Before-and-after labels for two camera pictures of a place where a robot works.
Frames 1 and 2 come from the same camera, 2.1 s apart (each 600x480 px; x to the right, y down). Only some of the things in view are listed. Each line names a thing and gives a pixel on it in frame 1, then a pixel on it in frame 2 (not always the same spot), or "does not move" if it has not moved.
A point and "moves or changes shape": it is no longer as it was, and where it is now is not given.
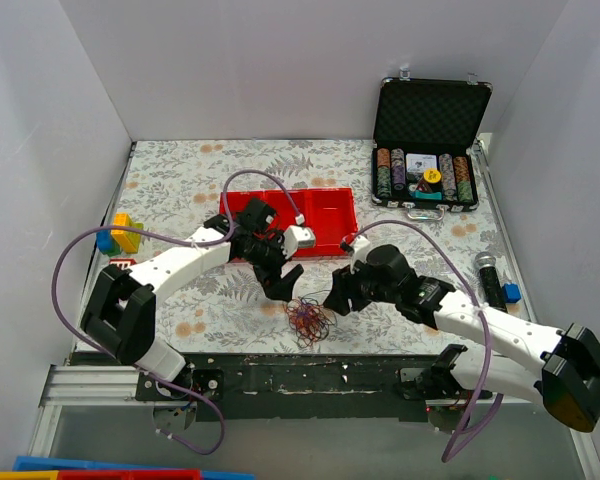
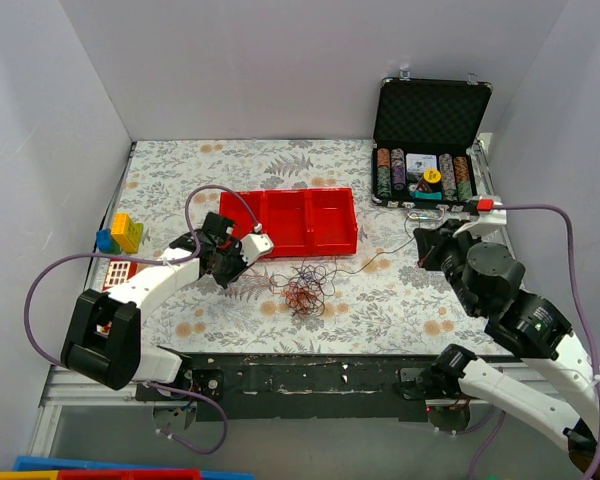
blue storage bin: (29, 463) does not move
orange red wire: (309, 320) moves or changes shape
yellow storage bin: (23, 475) does not move
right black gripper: (353, 288) -> (434, 245)
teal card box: (427, 195) does not move
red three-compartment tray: (320, 217) does not move
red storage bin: (130, 474) does not move
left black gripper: (271, 269) -> (225, 262)
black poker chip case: (425, 151) does not move
